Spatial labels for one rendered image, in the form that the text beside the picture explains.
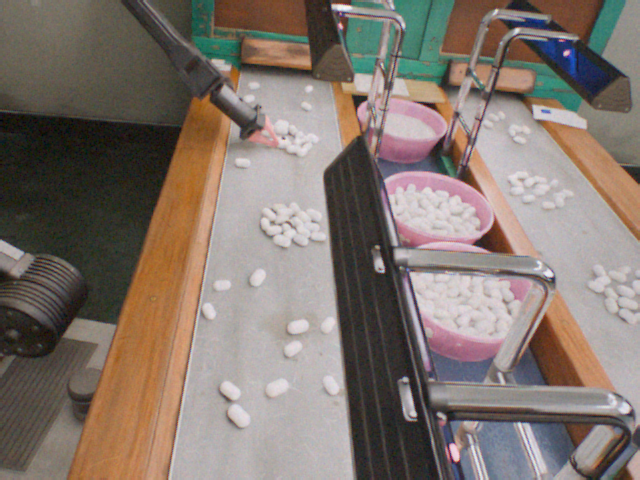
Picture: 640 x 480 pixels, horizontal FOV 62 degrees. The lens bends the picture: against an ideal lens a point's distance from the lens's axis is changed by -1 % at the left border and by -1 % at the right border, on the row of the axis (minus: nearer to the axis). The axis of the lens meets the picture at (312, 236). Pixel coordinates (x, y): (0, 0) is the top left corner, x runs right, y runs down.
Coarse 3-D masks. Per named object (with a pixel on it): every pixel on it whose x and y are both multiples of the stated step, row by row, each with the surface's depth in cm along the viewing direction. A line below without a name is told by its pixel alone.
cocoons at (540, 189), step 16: (512, 128) 165; (512, 176) 139; (512, 192) 134; (544, 192) 135; (560, 192) 137; (544, 208) 131; (624, 272) 112; (592, 288) 108; (608, 288) 107; (624, 288) 107; (608, 304) 103; (624, 304) 104
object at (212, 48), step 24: (216, 48) 172; (240, 48) 172; (240, 72) 177; (264, 72) 179; (288, 72) 182; (360, 72) 179; (408, 72) 180; (432, 72) 180; (360, 96) 184; (480, 96) 187; (504, 96) 189; (552, 96) 187; (576, 96) 187
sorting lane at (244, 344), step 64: (320, 128) 151; (256, 192) 122; (320, 192) 125; (256, 256) 104; (320, 256) 106; (256, 320) 91; (320, 320) 93; (192, 384) 79; (256, 384) 81; (320, 384) 82; (192, 448) 71; (256, 448) 72; (320, 448) 73
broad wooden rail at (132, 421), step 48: (192, 144) 130; (192, 192) 114; (192, 240) 101; (144, 288) 90; (192, 288) 93; (144, 336) 82; (192, 336) 86; (144, 384) 75; (96, 432) 69; (144, 432) 69
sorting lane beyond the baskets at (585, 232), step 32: (448, 96) 183; (512, 160) 150; (544, 160) 153; (576, 192) 140; (544, 224) 126; (576, 224) 128; (608, 224) 129; (544, 256) 116; (576, 256) 117; (608, 256) 119; (576, 288) 108; (608, 320) 102; (608, 352) 95
